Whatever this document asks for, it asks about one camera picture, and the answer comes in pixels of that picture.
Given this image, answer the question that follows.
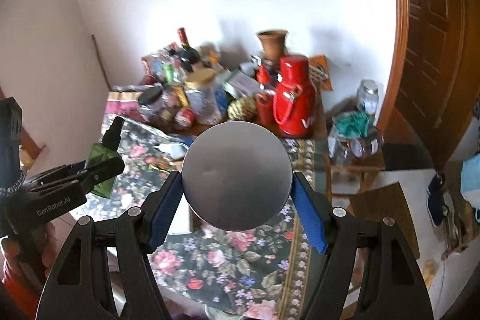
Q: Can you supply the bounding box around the white plastic wrapper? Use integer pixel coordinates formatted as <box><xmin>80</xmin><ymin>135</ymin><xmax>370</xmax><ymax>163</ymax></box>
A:
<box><xmin>155</xmin><ymin>142</ymin><xmax>188</xmax><ymax>156</ymax></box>

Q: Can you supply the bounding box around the glass jar with green contents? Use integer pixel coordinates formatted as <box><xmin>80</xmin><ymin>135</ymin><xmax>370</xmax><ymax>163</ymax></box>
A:
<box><xmin>327</xmin><ymin>112</ymin><xmax>383</xmax><ymax>167</ymax></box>

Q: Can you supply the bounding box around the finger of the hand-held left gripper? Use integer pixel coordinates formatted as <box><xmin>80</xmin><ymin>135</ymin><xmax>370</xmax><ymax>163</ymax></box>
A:
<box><xmin>25</xmin><ymin>161</ymin><xmax>88</xmax><ymax>183</ymax></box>
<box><xmin>28</xmin><ymin>159</ymin><xmax>125</xmax><ymax>194</ymax></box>

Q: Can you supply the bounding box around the green spray bottle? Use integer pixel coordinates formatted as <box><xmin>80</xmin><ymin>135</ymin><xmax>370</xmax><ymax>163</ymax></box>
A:
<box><xmin>85</xmin><ymin>117</ymin><xmax>125</xmax><ymax>199</ymax></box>

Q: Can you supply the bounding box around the red thermos jug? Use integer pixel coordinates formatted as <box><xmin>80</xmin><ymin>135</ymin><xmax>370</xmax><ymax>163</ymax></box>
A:
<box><xmin>272</xmin><ymin>55</ymin><xmax>317</xmax><ymax>139</ymax></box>

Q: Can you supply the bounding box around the clear glass jar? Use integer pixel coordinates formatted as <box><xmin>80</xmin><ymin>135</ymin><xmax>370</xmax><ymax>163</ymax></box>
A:
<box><xmin>356</xmin><ymin>79</ymin><xmax>379</xmax><ymax>116</ymax></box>

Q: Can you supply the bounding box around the glass jar with yellow lid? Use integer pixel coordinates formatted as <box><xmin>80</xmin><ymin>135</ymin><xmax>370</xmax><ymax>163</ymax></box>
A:
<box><xmin>184</xmin><ymin>68</ymin><xmax>222</xmax><ymax>126</ymax></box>

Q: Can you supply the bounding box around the white and green box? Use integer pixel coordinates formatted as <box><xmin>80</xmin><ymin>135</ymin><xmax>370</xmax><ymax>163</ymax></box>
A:
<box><xmin>221</xmin><ymin>70</ymin><xmax>259</xmax><ymax>99</ymax></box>

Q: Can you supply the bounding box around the woven yellow green ball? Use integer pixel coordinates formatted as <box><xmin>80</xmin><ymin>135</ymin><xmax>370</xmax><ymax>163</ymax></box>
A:
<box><xmin>227</xmin><ymin>97</ymin><xmax>257</xmax><ymax>124</ymax></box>

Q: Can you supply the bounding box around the dark blue shoe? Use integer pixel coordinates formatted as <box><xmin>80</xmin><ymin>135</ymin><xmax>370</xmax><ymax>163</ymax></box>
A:
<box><xmin>427</xmin><ymin>174</ymin><xmax>451</xmax><ymax>229</ymax></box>

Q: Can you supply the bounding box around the small wooden stool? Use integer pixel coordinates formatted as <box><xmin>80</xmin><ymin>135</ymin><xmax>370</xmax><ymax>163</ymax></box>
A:
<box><xmin>326</xmin><ymin>140</ymin><xmax>387</xmax><ymax>201</ymax></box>

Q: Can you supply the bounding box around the clay vase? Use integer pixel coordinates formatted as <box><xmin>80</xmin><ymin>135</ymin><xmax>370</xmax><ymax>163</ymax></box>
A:
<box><xmin>256</xmin><ymin>29</ymin><xmax>289</xmax><ymax>62</ymax></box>

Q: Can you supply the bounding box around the person's left hand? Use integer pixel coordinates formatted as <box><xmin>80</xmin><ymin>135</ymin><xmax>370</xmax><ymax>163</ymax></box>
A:
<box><xmin>0</xmin><ymin>220</ymin><xmax>58</xmax><ymax>281</ymax></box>

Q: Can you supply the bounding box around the dark wine bottle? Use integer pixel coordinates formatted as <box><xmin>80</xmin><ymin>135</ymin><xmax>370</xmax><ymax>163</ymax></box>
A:
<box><xmin>176</xmin><ymin>27</ymin><xmax>201</xmax><ymax>71</ymax></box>

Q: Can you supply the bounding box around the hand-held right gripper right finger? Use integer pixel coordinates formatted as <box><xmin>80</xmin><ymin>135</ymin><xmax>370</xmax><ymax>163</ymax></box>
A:
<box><xmin>290</xmin><ymin>172</ymin><xmax>436</xmax><ymax>320</ymax></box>

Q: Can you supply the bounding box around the small red can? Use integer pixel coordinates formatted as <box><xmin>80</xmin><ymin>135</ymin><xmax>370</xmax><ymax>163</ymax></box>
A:
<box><xmin>174</xmin><ymin>108</ymin><xmax>196</xmax><ymax>129</ymax></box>

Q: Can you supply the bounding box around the orange packet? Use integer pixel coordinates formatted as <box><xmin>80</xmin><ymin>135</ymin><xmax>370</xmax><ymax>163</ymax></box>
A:
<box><xmin>309</xmin><ymin>55</ymin><xmax>334</xmax><ymax>92</ymax></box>

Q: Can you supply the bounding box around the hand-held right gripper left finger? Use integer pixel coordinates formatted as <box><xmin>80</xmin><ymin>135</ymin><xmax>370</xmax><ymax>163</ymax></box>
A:
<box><xmin>37</xmin><ymin>170</ymin><xmax>184</xmax><ymax>320</ymax></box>

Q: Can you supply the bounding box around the round grey metal lid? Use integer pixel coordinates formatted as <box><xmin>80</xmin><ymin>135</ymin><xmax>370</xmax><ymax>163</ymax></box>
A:
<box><xmin>181</xmin><ymin>121</ymin><xmax>293</xmax><ymax>231</ymax></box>

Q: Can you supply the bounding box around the floral tablecloth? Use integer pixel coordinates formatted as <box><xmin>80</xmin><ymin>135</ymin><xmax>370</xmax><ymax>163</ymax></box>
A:
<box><xmin>101</xmin><ymin>118</ymin><xmax>332</xmax><ymax>320</ymax></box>

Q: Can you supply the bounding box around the glass jar with black lid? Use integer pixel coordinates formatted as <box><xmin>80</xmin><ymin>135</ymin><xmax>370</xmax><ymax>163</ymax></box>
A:
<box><xmin>137</xmin><ymin>85</ymin><xmax>167</xmax><ymax>124</ymax></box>

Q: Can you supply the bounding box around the light blue cloth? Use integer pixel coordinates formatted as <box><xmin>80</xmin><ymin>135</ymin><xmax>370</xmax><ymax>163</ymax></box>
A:
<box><xmin>460</xmin><ymin>155</ymin><xmax>480</xmax><ymax>210</ymax></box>

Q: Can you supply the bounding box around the pink printed packet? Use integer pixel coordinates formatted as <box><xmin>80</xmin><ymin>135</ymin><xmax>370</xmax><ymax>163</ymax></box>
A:
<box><xmin>106</xmin><ymin>91</ymin><xmax>143</xmax><ymax>118</ymax></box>

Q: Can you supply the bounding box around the brown wooden door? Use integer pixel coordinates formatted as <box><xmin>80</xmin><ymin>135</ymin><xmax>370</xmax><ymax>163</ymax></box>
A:
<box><xmin>384</xmin><ymin>0</ymin><xmax>480</xmax><ymax>171</ymax></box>

